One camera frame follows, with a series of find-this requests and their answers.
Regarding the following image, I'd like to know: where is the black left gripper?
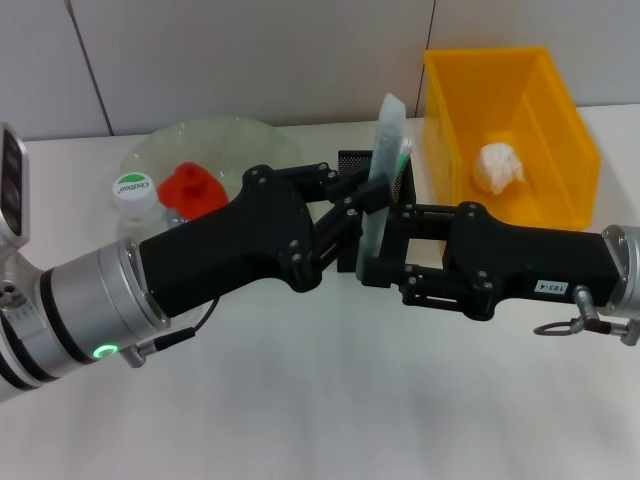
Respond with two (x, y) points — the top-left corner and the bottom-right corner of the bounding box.
(139, 160), (395, 320)

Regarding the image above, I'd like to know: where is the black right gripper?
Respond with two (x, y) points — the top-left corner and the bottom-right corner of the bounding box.
(358, 201), (622, 322)

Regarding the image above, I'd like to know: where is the silver glitter pen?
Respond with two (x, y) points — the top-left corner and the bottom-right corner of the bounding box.
(357, 92), (407, 282)

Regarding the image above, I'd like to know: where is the mint green utility knife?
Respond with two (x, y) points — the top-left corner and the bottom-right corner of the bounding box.
(393, 137), (415, 180)

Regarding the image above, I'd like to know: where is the white paper ball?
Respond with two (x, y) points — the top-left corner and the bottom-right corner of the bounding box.
(469, 142), (526, 196)

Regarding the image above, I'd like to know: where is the red-orange fruit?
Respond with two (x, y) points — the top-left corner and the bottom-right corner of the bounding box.
(158, 160), (230, 222)

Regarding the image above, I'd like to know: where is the clear green-label water bottle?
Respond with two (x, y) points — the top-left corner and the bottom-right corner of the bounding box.
(110, 172), (172, 244)

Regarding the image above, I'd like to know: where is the black mesh pen holder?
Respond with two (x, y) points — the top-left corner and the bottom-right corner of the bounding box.
(335, 147), (417, 274)

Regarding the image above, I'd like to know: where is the translucent green fruit plate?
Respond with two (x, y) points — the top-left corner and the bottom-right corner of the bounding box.
(119, 115), (317, 236)

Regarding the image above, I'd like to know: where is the yellow plastic bin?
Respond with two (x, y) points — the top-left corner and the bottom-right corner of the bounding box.
(423, 46), (602, 232)

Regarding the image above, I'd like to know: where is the right gripper cable with plug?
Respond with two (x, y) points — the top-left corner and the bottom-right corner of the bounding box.
(533, 284), (640, 347)

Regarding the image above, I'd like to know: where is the gripper cable with plug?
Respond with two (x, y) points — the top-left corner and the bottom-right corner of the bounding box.
(533, 284), (640, 347)
(127, 294), (224, 369)

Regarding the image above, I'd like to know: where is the left gripper cable with plug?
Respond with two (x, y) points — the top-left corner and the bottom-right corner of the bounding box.
(127, 294), (224, 369)

